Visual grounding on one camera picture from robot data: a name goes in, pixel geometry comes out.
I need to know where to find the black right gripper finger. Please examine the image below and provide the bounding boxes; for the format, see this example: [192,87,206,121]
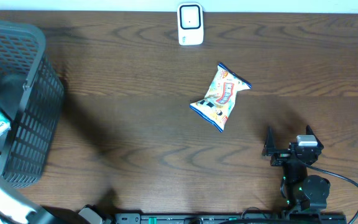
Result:
[306,125,322,146]
[263,126,275,151]

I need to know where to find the yellow blue snack bag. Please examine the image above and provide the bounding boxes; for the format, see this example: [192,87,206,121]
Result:
[190,62,252,133]

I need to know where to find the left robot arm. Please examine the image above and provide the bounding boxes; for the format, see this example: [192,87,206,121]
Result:
[0,176,66,224]

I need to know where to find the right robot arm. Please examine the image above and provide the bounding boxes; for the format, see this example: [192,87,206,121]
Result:
[262,126,331,222]

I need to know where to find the white barcode scanner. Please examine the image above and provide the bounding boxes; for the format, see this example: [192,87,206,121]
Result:
[177,2,204,45]

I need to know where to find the grey plastic shopping basket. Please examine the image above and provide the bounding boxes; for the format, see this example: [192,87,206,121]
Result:
[0,21,65,188]

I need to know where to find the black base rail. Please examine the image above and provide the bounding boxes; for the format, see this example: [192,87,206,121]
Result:
[114,212,347,224]

